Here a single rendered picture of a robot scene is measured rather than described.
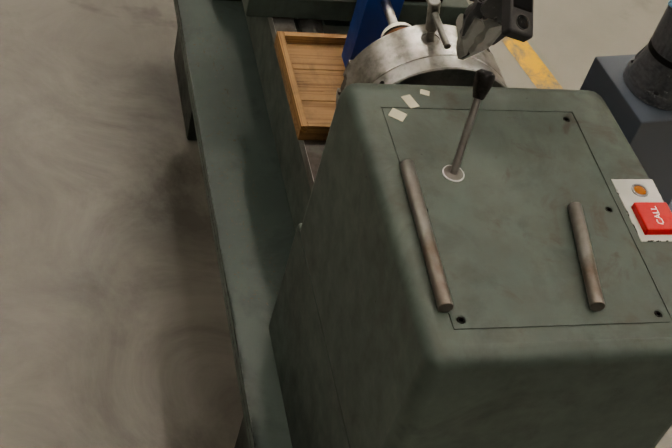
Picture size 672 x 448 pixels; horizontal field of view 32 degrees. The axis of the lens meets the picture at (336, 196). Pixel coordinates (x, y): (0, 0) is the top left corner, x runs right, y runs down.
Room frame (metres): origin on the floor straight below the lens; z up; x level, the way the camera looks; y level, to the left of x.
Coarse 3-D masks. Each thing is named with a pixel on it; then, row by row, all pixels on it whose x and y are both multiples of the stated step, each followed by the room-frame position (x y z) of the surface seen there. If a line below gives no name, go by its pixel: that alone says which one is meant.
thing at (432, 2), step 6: (432, 0) 1.71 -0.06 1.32; (438, 0) 1.71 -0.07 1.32; (432, 6) 1.70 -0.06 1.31; (438, 6) 1.70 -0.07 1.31; (438, 12) 1.70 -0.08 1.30; (426, 18) 1.71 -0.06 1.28; (432, 18) 1.70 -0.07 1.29; (426, 24) 1.70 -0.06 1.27; (432, 24) 1.70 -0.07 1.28; (432, 30) 1.70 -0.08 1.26; (432, 36) 1.71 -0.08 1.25
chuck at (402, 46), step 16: (400, 32) 1.73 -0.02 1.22; (416, 32) 1.73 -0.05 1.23; (448, 32) 1.75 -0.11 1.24; (368, 48) 1.71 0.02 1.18; (384, 48) 1.69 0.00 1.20; (400, 48) 1.69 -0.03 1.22; (416, 48) 1.68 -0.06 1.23; (432, 48) 1.69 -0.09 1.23; (352, 64) 1.69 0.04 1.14; (368, 64) 1.67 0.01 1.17; (384, 64) 1.66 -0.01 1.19; (400, 64) 1.65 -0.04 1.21; (496, 64) 1.76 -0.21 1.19; (352, 80) 1.66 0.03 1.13; (368, 80) 1.64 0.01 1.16; (336, 96) 1.70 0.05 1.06
